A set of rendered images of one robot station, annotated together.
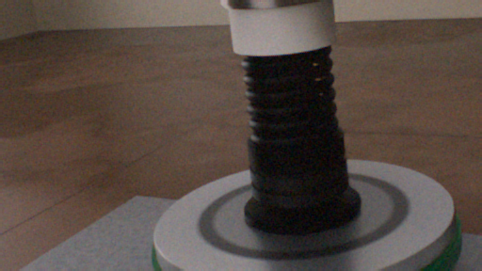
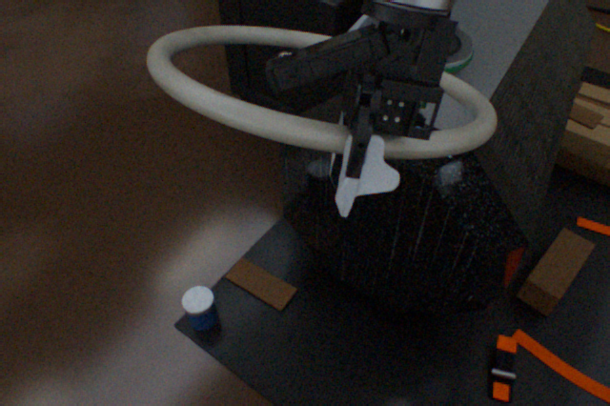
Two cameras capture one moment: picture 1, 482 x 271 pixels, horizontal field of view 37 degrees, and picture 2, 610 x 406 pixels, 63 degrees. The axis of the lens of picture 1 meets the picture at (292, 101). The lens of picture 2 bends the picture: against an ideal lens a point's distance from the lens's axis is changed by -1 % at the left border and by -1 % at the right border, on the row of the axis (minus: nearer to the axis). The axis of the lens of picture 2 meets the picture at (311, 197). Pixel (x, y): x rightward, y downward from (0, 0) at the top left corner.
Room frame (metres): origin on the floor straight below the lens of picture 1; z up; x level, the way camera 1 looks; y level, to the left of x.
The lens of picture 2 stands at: (0.64, 1.22, 1.60)
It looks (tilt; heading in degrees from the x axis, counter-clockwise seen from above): 49 degrees down; 278
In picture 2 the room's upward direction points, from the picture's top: straight up
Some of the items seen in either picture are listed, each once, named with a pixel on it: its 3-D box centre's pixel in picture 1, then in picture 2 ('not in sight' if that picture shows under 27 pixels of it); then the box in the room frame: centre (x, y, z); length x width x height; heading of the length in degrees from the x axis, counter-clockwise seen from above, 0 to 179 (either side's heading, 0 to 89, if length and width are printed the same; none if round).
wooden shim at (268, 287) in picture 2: not in sight; (260, 283); (0.95, 0.30, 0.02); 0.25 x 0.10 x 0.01; 155
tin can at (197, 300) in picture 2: not in sight; (200, 309); (1.12, 0.45, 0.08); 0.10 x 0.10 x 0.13
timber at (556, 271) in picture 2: not in sight; (556, 270); (-0.10, 0.14, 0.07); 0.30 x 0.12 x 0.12; 55
